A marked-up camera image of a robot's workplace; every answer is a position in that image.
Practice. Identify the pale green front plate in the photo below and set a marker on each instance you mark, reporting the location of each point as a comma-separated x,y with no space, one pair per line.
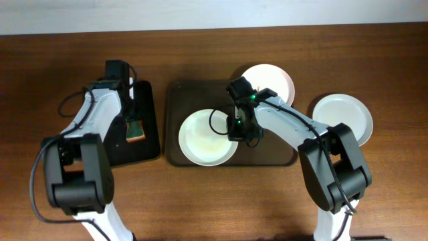
342,108

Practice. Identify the white plate stained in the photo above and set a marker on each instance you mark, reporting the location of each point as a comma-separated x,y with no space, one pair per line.
263,76
200,144

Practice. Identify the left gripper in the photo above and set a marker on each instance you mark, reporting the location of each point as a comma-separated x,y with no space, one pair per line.
134,122

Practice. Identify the brown serving tray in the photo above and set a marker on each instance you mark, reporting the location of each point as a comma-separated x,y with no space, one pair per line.
186,97

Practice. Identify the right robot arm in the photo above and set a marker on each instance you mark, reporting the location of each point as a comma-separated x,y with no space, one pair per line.
335,172

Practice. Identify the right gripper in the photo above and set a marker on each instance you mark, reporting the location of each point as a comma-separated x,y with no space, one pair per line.
243,132

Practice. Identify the green and orange sponge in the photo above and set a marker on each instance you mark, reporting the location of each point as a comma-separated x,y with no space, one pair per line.
134,131

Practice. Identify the black plastic tray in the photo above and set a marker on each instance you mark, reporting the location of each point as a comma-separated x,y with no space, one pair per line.
121,152

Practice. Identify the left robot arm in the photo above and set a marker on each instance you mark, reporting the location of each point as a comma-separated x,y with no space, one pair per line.
76,168

